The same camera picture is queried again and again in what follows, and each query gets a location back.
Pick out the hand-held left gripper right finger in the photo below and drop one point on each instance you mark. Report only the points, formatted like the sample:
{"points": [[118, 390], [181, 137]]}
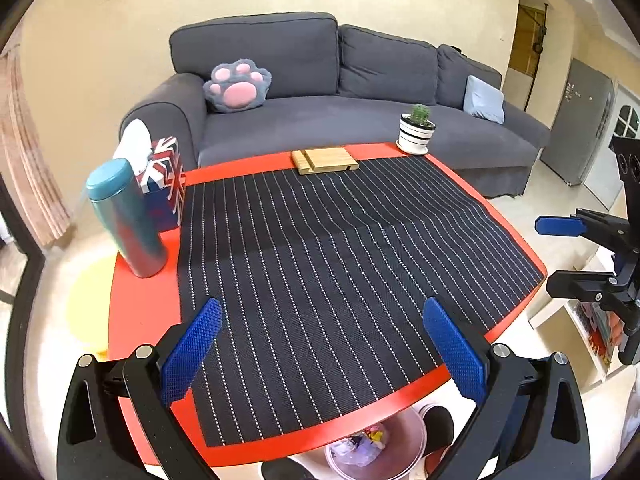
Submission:
{"points": [[455, 345]]}

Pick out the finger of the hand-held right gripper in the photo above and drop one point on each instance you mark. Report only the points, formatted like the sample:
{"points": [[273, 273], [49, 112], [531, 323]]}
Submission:
{"points": [[557, 225], [580, 285]]}

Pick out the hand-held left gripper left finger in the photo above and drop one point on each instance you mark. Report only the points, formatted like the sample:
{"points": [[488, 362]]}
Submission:
{"points": [[192, 345]]}

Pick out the translucent round waste bin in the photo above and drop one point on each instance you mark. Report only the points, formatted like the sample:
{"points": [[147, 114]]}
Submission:
{"points": [[400, 440]]}

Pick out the white door with window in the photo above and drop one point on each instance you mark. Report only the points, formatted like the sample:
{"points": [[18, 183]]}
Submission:
{"points": [[625, 115]]}

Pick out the grey refrigerator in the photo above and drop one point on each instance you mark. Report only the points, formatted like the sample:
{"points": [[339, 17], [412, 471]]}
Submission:
{"points": [[580, 120]]}

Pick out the dark shoe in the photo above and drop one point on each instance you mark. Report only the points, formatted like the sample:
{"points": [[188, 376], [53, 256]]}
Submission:
{"points": [[280, 471], [440, 427]]}

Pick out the teal thermos bottle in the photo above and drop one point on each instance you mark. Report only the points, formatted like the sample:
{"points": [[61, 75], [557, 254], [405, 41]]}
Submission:
{"points": [[127, 220]]}

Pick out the light blue pillow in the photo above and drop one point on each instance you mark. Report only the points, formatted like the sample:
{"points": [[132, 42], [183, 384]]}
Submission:
{"points": [[484, 100]]}

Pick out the black pinstriped placemat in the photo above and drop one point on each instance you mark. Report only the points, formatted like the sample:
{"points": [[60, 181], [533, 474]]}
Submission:
{"points": [[325, 270]]}

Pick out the flag print tissue box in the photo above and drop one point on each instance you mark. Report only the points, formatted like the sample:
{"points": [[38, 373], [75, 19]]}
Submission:
{"points": [[165, 190]]}

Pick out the wooden doorway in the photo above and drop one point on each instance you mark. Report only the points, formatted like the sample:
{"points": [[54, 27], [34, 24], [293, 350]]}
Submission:
{"points": [[527, 40]]}

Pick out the cactus in striped pot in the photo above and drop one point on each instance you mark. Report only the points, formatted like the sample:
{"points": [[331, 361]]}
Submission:
{"points": [[415, 132]]}

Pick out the white tissue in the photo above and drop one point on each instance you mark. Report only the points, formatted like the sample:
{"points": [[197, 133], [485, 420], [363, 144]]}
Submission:
{"points": [[131, 142]]}

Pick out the wooden phone stand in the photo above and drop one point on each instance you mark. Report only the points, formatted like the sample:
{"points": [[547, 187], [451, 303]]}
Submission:
{"points": [[327, 160]]}

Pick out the dark grey sofa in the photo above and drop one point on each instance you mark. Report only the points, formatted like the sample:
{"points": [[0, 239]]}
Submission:
{"points": [[325, 120]]}

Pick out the grey pink paw cushion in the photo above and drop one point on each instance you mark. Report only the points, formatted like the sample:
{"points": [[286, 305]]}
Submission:
{"points": [[235, 87]]}

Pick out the black door frame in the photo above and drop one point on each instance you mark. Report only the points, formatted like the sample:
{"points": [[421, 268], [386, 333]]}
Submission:
{"points": [[22, 245]]}

